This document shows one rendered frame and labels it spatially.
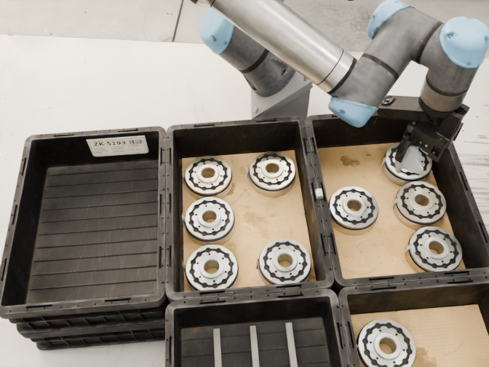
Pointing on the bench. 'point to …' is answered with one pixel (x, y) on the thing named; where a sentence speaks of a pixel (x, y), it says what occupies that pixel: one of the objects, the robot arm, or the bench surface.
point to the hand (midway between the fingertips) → (404, 158)
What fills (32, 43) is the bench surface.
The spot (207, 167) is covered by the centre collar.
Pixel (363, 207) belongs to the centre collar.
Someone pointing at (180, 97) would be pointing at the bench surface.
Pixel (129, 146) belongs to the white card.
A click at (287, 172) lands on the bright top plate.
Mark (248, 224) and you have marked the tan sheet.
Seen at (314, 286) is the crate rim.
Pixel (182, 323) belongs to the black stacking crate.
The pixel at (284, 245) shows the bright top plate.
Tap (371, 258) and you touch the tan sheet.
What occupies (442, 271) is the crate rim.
